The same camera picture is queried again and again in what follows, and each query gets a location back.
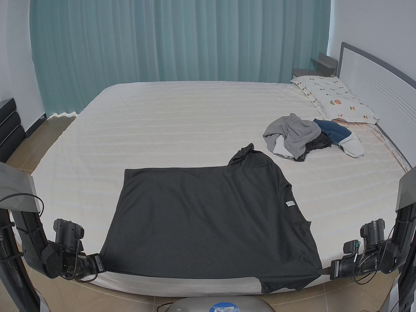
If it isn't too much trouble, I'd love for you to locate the blue-green curtain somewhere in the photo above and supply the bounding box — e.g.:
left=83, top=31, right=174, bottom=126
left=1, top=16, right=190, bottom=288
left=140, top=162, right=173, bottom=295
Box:
left=29, top=0, right=332, bottom=118

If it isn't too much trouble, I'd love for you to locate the pile of clothes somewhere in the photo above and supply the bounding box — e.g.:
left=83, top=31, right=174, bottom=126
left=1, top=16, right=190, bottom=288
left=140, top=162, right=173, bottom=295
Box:
left=263, top=113, right=364, bottom=162

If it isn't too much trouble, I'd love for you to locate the grey bedside table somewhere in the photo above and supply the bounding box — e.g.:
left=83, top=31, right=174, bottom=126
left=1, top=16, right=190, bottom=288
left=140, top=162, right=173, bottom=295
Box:
left=292, top=52, right=338, bottom=80

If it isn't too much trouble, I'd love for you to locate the black T-shirt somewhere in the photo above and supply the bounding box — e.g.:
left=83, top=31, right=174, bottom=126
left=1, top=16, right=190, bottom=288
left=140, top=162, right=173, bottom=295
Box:
left=99, top=143, right=323, bottom=294

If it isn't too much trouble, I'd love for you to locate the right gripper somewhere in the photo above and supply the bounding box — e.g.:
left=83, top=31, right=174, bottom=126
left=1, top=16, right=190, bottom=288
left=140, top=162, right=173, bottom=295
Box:
left=330, top=255, right=361, bottom=280

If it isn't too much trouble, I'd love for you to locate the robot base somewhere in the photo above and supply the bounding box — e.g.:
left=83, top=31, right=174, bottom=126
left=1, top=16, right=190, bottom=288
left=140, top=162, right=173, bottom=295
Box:
left=164, top=298, right=277, bottom=312

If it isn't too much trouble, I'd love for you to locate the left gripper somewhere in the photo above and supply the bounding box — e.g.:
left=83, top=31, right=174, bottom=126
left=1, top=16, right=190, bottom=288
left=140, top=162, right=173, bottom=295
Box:
left=77, top=253, right=106, bottom=277

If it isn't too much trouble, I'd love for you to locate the black chest of drawers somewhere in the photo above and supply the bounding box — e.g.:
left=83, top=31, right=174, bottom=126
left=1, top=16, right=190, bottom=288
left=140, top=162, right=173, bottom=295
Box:
left=0, top=98, right=29, bottom=163

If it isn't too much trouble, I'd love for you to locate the white printed pillow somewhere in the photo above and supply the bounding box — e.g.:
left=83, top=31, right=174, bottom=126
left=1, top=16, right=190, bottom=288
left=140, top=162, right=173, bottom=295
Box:
left=290, top=75, right=380, bottom=124

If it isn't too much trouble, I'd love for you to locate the bed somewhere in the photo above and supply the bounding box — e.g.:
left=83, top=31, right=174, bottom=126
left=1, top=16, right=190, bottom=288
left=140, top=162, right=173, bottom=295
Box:
left=28, top=42, right=416, bottom=298

